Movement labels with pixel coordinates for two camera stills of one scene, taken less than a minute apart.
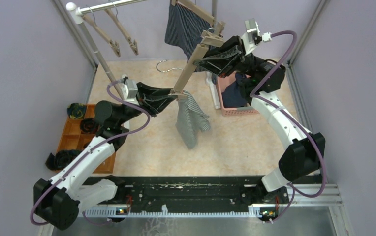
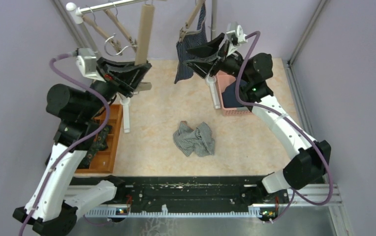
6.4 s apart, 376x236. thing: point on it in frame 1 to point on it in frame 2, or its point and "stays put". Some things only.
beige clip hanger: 114,45 stays put
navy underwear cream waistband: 234,96 stays put
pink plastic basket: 222,83 stays put
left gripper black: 153,100 to 124,76
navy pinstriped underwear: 184,29 to 188,39
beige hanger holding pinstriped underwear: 209,36 to 182,32
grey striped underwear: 191,121 to 199,141
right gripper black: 226,61 stays put
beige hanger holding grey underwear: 206,40 to 144,39
